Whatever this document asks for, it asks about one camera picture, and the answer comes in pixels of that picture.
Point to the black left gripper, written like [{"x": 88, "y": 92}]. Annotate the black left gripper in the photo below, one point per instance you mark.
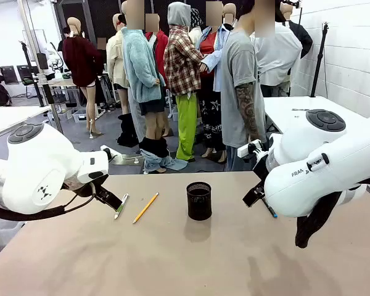
[{"x": 86, "y": 186}]

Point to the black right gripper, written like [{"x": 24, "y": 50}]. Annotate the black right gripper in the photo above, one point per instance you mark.
[{"x": 260, "y": 166}]

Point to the white pen with green grip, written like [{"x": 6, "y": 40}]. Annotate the white pen with green grip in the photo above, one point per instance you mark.
[{"x": 122, "y": 206}]

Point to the black pen with blue tip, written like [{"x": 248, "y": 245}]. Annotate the black pen with blue tip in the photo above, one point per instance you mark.
[{"x": 269, "y": 208}]

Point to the yellow pencil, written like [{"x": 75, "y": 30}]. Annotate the yellow pencil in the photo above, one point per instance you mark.
[{"x": 145, "y": 208}]

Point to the tattooed right forearm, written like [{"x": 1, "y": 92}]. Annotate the tattooed right forearm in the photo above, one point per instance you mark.
[{"x": 251, "y": 117}]

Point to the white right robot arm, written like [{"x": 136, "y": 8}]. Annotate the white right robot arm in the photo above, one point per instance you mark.
[{"x": 311, "y": 185}]

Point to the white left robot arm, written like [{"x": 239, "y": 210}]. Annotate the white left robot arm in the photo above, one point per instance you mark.
[{"x": 34, "y": 160}]

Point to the black mesh pen holder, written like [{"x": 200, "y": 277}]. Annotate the black mesh pen holder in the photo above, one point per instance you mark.
[{"x": 199, "y": 203}]

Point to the blue jeans on floor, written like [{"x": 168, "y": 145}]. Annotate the blue jeans on floor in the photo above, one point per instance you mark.
[{"x": 163, "y": 163}]

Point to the large white table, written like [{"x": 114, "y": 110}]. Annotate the large white table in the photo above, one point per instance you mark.
[{"x": 283, "y": 111}]

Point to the person in grey t-shirt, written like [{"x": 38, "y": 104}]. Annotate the person in grey t-shirt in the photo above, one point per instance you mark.
[{"x": 239, "y": 92}]

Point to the small white table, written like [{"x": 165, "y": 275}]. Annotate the small white table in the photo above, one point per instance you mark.
[{"x": 9, "y": 117}]

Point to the mannequin in cream jacket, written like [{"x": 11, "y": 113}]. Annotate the mannequin in cream jacket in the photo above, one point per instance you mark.
[{"x": 115, "y": 61}]

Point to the mannequin in maroon sweater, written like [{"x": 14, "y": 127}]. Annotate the mannequin in maroon sweater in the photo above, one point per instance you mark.
[{"x": 81, "y": 61}]

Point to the mannequin in white shirt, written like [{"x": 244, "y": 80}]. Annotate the mannequin in white shirt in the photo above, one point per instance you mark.
[{"x": 277, "y": 58}]

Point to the mannequin in plaid shirt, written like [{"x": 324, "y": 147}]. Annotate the mannequin in plaid shirt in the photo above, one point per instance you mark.
[{"x": 182, "y": 68}]

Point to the mannequin in red top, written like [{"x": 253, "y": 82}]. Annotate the mannequin in red top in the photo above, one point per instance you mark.
[{"x": 211, "y": 55}]

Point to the black light stand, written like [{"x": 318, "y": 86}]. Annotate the black light stand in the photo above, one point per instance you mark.
[{"x": 31, "y": 71}]

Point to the black tripod stand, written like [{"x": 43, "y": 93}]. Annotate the black tripod stand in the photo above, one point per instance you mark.
[{"x": 320, "y": 61}]

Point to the slanted metal pole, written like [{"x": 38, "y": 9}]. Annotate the slanted metal pole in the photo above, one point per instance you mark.
[{"x": 40, "y": 61}]

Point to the mannequin in red jacket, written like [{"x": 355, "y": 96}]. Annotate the mannequin in red jacket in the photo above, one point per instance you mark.
[{"x": 161, "y": 46}]

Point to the mannequin with black sleeves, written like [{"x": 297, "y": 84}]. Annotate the mannequin with black sleeves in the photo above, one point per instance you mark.
[{"x": 302, "y": 34}]

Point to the mannequin in black jacket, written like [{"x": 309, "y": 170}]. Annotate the mannequin in black jacket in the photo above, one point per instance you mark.
[{"x": 229, "y": 15}]

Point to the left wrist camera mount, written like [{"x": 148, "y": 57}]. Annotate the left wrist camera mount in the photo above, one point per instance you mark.
[{"x": 112, "y": 152}]

